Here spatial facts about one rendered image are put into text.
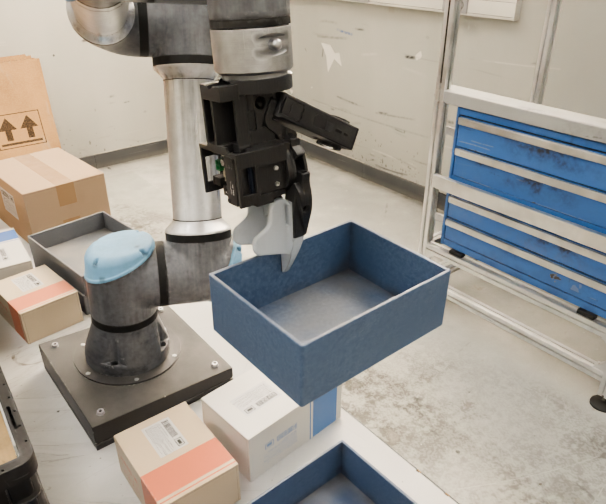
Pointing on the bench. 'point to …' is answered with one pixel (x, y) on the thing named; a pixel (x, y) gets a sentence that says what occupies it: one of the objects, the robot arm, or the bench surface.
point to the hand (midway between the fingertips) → (286, 257)
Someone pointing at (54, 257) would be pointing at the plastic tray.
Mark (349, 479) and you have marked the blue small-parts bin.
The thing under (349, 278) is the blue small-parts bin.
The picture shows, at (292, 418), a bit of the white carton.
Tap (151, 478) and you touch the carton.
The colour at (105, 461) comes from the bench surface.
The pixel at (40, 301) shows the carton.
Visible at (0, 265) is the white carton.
